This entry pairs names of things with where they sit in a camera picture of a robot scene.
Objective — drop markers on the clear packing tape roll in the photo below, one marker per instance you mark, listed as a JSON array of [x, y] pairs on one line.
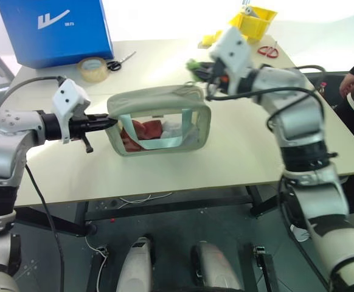
[[92, 69]]

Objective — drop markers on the black table frame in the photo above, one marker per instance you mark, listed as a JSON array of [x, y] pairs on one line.
[[165, 205]]

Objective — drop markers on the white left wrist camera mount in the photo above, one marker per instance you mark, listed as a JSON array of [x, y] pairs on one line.
[[69, 97]]

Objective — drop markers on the red cloth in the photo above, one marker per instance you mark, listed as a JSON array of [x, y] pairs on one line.
[[145, 129]]

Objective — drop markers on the white roll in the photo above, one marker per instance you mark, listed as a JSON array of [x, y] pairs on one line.
[[249, 10]]

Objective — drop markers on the silver right robot foot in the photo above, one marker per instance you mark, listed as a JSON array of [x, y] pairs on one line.
[[215, 267]]

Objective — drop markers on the silver left robot foot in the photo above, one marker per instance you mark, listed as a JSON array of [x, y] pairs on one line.
[[136, 267]]

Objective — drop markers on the beige transparent storage bag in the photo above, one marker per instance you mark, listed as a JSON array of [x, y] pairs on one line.
[[152, 98]]

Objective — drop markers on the yellow plastic bin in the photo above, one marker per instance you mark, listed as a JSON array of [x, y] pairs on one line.
[[254, 22]]

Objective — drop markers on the silver robot foot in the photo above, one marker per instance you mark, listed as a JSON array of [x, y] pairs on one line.
[[136, 267], [215, 267]]

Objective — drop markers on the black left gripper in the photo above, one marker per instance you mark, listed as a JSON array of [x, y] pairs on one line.
[[79, 126]]

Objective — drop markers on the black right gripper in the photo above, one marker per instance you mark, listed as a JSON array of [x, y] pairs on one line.
[[218, 76]]

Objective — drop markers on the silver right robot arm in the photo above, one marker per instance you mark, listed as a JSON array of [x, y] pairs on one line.
[[298, 100]]

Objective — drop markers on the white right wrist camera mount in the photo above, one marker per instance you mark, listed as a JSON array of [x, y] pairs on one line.
[[231, 51]]

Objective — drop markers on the blue cardboard box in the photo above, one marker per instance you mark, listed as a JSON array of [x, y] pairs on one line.
[[58, 30]]

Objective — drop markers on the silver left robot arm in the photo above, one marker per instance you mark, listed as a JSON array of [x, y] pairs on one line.
[[3, 143]]

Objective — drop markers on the black floor stand bar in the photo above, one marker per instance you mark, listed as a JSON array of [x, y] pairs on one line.
[[268, 270], [96, 270]]

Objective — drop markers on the small yellow plastic piece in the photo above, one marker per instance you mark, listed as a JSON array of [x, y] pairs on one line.
[[212, 38]]

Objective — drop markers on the white crumpled bag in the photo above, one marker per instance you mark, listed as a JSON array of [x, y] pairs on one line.
[[174, 130]]

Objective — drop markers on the person bare forearm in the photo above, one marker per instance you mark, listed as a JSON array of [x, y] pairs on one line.
[[348, 85]]

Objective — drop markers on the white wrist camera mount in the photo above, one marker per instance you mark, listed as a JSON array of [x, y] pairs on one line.
[[231, 51], [69, 97]]

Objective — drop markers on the black side table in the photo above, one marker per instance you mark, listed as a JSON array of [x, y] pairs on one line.
[[320, 91]]

